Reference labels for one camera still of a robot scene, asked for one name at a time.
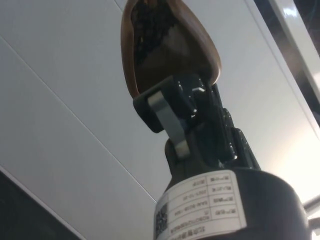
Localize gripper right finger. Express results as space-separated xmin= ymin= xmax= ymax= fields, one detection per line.
xmin=174 ymin=73 xmax=261 ymax=174

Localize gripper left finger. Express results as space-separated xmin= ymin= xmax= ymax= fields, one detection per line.
xmin=132 ymin=75 xmax=195 ymax=177

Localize coffee beans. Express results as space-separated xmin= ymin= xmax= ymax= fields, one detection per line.
xmin=131 ymin=0 xmax=182 ymax=67

